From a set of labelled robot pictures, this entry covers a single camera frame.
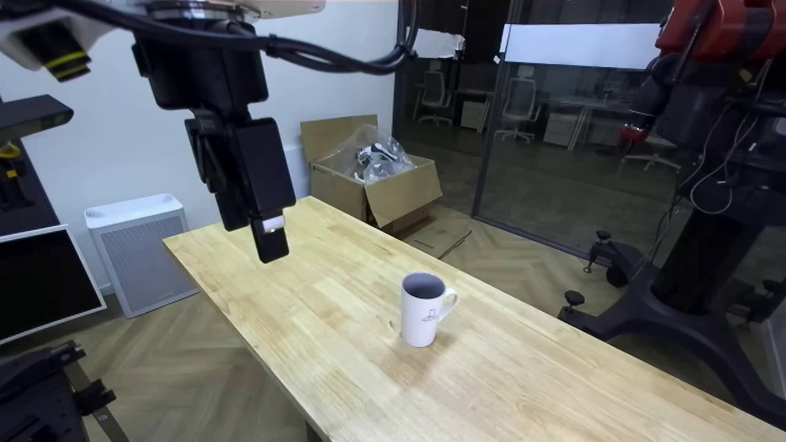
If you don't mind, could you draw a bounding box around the open cardboard box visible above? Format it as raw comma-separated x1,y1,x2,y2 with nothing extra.
299,115,442,232

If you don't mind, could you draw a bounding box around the red and black robot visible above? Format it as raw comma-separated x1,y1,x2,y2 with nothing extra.
557,0,786,428

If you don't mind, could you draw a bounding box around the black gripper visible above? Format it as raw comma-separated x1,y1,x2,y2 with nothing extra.
184,119,295,262

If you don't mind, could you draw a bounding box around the black and white shelf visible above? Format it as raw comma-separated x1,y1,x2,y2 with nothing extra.
0,96,105,347

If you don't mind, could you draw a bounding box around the white ceramic mug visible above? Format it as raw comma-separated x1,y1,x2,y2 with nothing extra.
399,273,458,349

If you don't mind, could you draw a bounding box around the white office chair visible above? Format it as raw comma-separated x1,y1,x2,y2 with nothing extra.
494,79,539,142

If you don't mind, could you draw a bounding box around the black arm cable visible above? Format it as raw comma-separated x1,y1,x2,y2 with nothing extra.
47,0,421,79

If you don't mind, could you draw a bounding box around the white office desk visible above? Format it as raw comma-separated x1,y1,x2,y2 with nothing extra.
542,96,627,152

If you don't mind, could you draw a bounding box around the black equipment lower left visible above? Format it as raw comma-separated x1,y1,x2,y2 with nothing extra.
0,341,127,442

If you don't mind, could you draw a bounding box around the flat cardboard sheet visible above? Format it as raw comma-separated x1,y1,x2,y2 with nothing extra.
398,205,471,257

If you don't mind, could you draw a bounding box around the crumpled plastic in box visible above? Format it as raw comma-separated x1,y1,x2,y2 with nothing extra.
328,125,412,184

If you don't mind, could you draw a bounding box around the white air purifier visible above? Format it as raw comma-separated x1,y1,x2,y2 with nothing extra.
82,195,195,317

